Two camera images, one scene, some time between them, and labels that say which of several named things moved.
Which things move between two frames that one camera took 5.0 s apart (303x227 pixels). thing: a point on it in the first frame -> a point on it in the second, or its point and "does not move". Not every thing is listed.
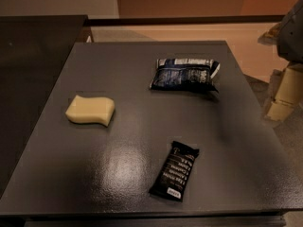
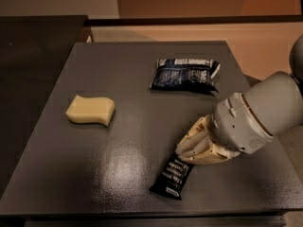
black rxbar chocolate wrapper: (172, 175) does not move
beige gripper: (292, 37) -> (237, 125)
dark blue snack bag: (192, 75) does not move
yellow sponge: (91, 110) does not move
